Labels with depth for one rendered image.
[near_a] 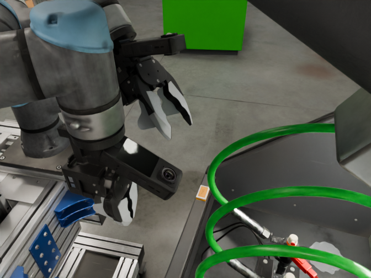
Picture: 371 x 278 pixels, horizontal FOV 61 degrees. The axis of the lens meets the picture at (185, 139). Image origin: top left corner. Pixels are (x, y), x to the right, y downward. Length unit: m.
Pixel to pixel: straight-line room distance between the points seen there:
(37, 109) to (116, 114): 0.60
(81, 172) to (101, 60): 0.18
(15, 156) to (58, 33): 0.80
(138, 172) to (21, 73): 0.18
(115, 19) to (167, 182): 0.31
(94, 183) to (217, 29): 3.55
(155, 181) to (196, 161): 2.04
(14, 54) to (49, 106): 0.64
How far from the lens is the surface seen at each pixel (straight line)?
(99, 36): 0.35
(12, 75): 0.35
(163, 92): 0.61
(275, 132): 0.49
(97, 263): 1.75
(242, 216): 0.65
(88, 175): 0.46
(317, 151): 0.92
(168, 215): 2.12
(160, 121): 0.54
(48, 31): 0.34
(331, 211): 1.09
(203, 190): 0.98
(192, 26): 3.91
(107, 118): 0.39
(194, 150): 2.55
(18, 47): 0.35
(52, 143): 1.04
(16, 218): 1.05
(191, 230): 0.91
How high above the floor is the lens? 1.70
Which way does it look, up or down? 40 degrees down
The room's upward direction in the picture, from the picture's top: straight up
